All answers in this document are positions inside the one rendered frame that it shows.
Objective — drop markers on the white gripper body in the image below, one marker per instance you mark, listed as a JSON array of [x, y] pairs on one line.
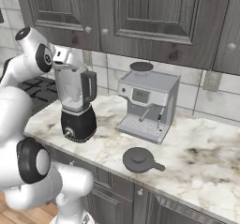
[[75, 60]]

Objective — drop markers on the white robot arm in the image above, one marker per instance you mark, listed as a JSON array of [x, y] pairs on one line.
[[12, 115]]

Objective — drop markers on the black blender with clear jar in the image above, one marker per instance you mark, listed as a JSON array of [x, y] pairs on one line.
[[79, 121]]

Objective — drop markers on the dark grey blender lid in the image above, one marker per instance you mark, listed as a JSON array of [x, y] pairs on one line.
[[139, 160]]

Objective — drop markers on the black hob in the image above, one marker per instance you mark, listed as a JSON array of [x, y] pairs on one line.
[[40, 92]]

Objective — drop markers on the silver coffee machine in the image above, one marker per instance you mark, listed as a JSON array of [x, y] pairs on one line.
[[150, 87]]

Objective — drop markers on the round silver drawer knob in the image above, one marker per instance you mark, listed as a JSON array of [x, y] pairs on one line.
[[72, 163]]

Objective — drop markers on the grey wooden drawer front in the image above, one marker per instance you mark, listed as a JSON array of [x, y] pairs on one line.
[[100, 173]]

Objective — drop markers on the round silver base cupboard knob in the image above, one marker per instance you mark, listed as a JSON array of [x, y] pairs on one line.
[[140, 191]]

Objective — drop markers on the grey wooden base cupboard door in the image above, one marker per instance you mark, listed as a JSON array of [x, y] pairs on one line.
[[109, 204]]

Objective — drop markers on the narrow grey base cupboard door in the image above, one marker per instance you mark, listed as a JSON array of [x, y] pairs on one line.
[[140, 209]]

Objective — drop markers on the grey dishwasher front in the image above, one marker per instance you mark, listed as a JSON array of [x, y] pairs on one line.
[[175, 212]]

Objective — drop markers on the grey wall socket plate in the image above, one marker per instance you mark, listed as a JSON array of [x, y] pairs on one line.
[[87, 57], [212, 81]]

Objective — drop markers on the grey wooden wall cupboard door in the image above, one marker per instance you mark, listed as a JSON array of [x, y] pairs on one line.
[[156, 12], [59, 2], [229, 21]]

